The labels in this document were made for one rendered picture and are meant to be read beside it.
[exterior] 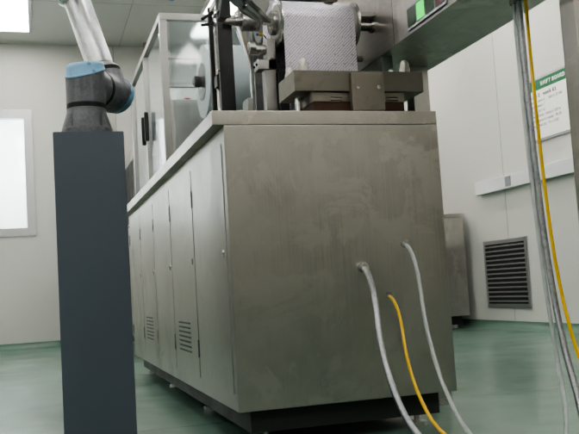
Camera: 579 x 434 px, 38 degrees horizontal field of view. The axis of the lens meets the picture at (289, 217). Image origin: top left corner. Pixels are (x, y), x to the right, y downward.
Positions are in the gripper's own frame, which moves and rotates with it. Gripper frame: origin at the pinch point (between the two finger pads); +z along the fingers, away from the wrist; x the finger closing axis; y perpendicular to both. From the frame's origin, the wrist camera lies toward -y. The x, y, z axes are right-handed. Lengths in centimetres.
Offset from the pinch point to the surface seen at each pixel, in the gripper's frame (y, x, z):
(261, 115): -34.9, -29.9, 14.7
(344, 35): 11.8, -4.3, 21.8
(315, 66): -2.4, -4.2, 20.6
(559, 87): 204, 235, 180
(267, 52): -6.1, 3.1, 6.4
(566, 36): 13, -77, 58
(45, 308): -109, 552, 4
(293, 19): 4.9, -4.3, 6.1
